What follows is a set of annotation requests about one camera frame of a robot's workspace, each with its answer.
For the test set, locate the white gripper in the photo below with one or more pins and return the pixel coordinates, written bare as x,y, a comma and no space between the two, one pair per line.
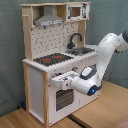
64,81

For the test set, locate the oven door with window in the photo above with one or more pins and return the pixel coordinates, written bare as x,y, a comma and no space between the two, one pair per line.
64,98

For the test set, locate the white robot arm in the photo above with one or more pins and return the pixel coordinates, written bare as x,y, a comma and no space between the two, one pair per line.
108,45

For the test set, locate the wooden toy kitchen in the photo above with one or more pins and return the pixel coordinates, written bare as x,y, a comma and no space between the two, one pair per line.
46,40

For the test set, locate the right oven knob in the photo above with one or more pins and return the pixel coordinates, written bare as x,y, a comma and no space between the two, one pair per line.
74,68

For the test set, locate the black toy stovetop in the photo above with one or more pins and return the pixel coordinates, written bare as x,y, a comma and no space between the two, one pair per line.
52,59

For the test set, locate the white cupboard door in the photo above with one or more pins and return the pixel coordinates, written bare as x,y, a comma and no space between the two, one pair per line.
91,82

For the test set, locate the grey toy sink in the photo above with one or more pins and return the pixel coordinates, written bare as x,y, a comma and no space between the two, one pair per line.
79,51

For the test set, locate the black toy faucet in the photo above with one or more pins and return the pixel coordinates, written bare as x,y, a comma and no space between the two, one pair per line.
74,40

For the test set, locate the grey range hood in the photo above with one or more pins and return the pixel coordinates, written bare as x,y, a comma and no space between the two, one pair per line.
48,18

